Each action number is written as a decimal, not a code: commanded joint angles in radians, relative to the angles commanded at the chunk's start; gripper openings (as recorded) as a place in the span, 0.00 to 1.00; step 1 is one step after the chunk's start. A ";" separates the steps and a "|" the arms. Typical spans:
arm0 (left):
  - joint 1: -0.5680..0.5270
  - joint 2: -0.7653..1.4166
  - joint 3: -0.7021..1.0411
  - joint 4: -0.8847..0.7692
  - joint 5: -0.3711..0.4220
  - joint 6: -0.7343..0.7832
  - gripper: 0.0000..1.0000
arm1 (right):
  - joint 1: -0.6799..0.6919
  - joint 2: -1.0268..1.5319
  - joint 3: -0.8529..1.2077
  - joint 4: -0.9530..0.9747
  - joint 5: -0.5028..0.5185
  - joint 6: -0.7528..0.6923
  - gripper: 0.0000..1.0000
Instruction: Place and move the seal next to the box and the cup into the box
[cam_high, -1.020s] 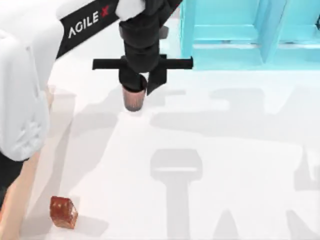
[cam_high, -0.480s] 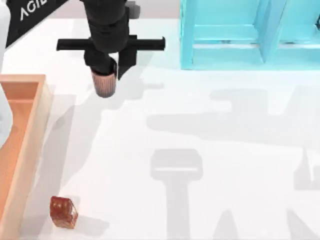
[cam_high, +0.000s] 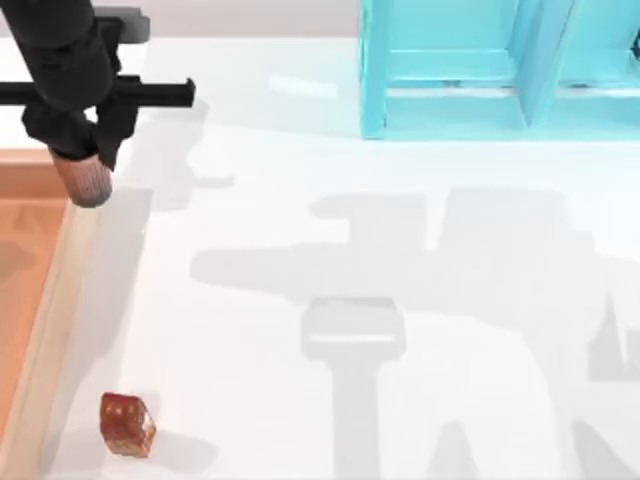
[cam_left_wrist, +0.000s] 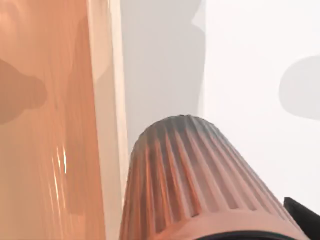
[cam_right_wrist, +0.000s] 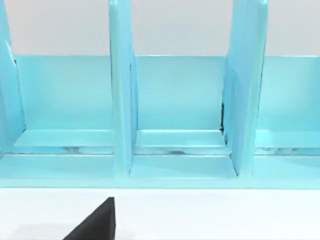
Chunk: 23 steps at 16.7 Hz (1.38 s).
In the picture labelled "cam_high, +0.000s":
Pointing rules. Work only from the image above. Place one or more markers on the light blue rack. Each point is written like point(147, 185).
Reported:
point(450, 100)

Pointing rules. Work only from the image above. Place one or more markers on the grey rounded box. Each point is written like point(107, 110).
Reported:
point(131, 26)

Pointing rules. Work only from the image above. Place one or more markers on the tan and grey cylinder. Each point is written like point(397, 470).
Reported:
point(87, 182)

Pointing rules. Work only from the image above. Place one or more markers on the shallow salmon-coloured box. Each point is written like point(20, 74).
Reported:
point(25, 260)

